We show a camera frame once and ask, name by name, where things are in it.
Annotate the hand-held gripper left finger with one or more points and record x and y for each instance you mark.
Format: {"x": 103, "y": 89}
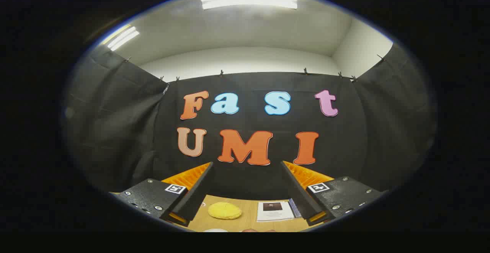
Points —
{"x": 197, "y": 195}

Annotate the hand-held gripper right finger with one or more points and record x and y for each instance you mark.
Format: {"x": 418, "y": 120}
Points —
{"x": 300, "y": 195}

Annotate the blue book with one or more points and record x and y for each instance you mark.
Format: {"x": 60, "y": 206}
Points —
{"x": 294, "y": 209}

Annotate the white booklet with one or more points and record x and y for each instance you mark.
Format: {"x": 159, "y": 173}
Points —
{"x": 281, "y": 214}

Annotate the yellow pineapple plush toy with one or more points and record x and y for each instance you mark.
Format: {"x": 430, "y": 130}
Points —
{"x": 224, "y": 211}

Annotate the twin strip ceiling light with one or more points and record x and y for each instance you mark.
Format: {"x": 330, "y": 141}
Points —
{"x": 122, "y": 38}

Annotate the wide ceiling light panel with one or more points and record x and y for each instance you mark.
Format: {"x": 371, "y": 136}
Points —
{"x": 249, "y": 3}

